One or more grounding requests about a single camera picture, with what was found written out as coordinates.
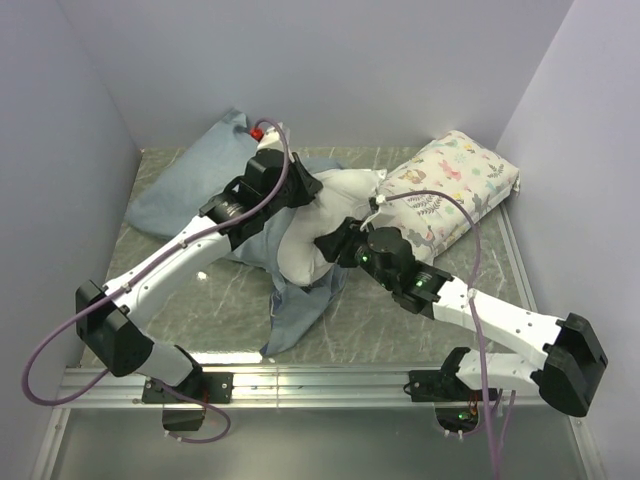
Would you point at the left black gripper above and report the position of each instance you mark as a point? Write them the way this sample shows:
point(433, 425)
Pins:
point(310, 185)

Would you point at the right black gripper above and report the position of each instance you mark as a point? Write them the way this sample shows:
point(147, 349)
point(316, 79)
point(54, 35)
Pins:
point(335, 243)

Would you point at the white pillow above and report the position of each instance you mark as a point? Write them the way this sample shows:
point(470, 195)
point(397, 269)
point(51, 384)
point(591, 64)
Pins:
point(345, 193)

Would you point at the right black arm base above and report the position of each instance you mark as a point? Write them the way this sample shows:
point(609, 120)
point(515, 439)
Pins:
point(457, 407)

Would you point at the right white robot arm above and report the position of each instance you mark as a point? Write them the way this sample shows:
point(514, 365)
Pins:
point(559, 359)

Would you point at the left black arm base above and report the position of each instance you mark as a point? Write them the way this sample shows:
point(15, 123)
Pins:
point(185, 407)

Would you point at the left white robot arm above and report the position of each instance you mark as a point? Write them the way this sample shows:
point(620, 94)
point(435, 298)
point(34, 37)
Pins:
point(113, 317)

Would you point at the floral patterned pillow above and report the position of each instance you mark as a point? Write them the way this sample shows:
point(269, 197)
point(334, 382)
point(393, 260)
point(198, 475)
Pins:
point(449, 172)

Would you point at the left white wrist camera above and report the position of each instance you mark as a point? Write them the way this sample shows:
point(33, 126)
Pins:
point(269, 138)

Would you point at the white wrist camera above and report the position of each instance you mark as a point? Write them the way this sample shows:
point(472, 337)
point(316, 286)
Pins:
point(377, 210)
point(269, 138)

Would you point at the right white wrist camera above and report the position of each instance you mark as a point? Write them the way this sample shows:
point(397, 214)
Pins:
point(377, 210)

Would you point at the aluminium mounting rail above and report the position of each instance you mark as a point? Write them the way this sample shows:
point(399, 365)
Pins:
point(340, 414)

